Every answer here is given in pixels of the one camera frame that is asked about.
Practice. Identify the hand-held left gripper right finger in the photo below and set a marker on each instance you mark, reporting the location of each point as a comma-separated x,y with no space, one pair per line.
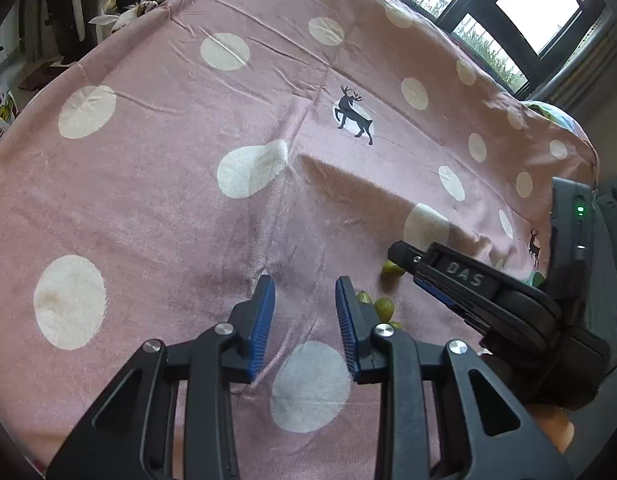
347,330

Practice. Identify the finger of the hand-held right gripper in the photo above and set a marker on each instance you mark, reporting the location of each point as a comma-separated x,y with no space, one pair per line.
413,259
438,292

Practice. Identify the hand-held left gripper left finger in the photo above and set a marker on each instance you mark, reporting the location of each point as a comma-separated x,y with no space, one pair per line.
262,330

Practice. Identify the green olive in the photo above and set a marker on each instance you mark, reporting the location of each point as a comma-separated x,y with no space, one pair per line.
392,269
383,308
365,298

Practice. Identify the green plastic bowl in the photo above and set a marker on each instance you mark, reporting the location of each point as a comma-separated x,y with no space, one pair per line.
538,280

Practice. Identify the person's right hand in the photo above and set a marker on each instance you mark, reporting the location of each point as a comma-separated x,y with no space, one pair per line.
556,427

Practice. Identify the grey sofa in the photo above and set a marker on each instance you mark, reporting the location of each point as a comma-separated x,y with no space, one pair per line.
613,260

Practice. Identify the pink polka-dot deer tablecloth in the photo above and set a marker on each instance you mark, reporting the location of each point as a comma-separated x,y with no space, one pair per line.
188,160

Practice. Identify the teal patterned cloth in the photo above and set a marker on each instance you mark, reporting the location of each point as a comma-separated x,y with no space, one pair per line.
551,116

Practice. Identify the grey curtain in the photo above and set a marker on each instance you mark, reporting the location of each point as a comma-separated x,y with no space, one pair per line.
588,75

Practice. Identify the black-framed window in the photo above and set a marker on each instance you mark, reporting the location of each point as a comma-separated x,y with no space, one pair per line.
533,0

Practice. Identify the colourful plastic bag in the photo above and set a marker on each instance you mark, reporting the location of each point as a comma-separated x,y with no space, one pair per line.
1,117

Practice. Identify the white cylinder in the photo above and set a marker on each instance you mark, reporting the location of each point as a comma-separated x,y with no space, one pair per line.
77,5

